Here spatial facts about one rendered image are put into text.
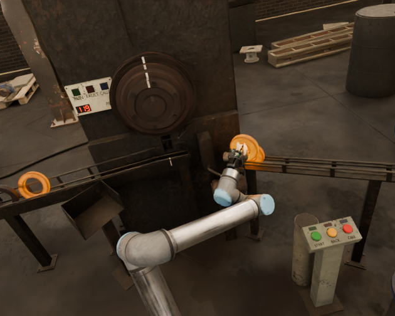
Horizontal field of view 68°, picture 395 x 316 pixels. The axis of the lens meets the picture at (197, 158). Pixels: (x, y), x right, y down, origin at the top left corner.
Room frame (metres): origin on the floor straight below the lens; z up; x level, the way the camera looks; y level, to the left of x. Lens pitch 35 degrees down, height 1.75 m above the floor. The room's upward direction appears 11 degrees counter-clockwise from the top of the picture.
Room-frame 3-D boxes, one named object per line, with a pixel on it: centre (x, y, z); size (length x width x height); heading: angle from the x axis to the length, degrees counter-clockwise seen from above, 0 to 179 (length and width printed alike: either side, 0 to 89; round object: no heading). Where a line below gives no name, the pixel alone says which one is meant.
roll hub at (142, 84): (1.44, 0.17, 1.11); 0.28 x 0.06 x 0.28; 92
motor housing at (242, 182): (1.42, -0.16, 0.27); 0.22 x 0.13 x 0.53; 92
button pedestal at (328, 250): (0.83, -0.54, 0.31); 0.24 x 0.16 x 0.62; 92
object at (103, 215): (1.26, 0.63, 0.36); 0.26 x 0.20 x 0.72; 127
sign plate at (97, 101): (1.64, 0.51, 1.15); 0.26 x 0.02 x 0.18; 92
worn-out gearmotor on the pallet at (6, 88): (5.34, 3.05, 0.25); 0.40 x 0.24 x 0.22; 2
